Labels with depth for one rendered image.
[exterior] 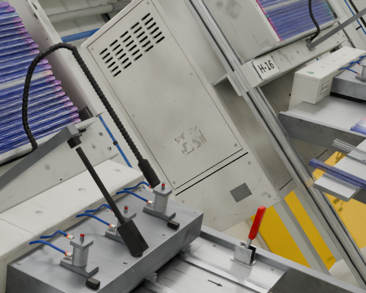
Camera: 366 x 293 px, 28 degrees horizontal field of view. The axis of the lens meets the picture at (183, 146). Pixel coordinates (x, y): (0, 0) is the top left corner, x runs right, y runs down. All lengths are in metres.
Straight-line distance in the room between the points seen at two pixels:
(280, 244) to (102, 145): 3.07
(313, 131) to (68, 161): 0.88
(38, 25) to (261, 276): 0.61
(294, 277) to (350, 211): 3.04
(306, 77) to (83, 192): 1.10
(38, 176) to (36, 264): 0.23
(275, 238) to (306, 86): 2.29
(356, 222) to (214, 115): 2.29
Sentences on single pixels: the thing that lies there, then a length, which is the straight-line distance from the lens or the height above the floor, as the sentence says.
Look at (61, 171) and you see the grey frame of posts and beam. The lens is 1.27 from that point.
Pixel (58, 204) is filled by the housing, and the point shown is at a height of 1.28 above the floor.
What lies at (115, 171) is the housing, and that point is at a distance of 1.30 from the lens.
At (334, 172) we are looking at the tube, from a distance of 1.40.
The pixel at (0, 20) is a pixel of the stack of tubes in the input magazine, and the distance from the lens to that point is 1.34.
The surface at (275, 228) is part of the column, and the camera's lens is 4.34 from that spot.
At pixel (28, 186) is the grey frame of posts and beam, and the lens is 1.21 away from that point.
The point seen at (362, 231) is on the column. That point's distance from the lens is 4.29.
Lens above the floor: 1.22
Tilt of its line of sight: 2 degrees up
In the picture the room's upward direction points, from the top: 32 degrees counter-clockwise
